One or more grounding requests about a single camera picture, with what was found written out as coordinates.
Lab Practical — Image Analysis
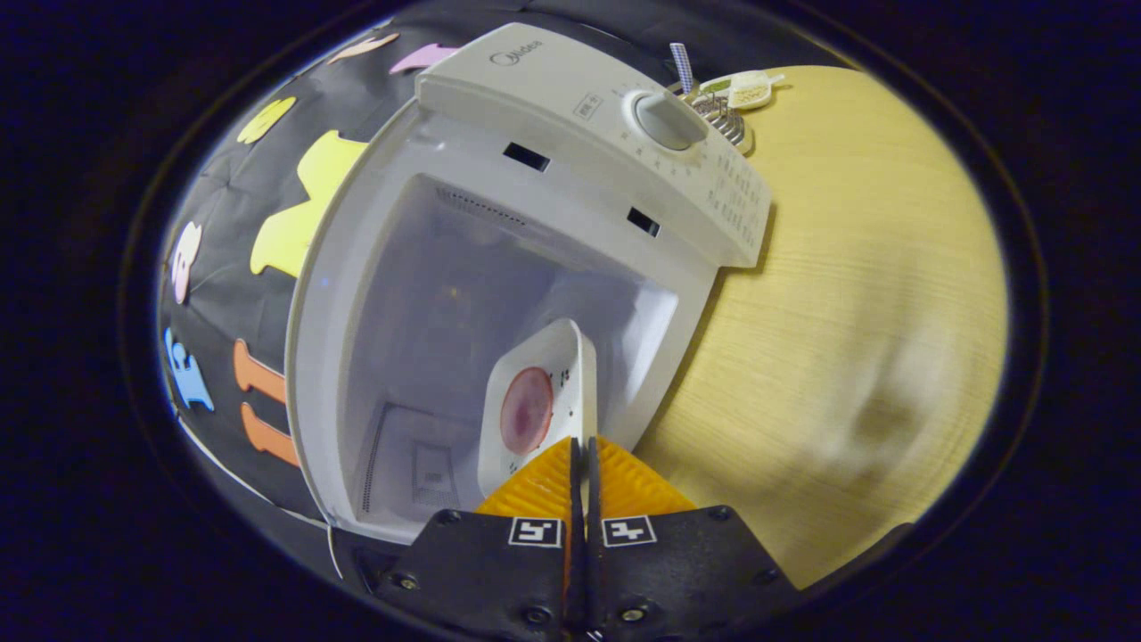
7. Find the metal wire basket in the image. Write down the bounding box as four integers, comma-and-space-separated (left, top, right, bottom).
682, 89, 754, 154

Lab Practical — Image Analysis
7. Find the white microwave oven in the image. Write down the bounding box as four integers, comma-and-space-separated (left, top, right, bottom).
285, 22, 773, 545

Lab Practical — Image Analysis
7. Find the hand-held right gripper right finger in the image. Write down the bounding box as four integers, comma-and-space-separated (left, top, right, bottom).
584, 435, 799, 641

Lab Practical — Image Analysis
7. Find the pink meat slice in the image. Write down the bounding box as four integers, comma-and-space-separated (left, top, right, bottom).
500, 367, 554, 456

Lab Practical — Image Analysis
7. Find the white divided bean dish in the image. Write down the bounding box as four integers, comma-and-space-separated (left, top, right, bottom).
700, 70, 787, 111

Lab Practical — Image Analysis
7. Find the white square food plate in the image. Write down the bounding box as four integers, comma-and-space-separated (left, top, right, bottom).
478, 318, 598, 497

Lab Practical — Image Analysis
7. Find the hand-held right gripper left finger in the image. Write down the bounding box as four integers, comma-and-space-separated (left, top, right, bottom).
374, 437, 582, 642

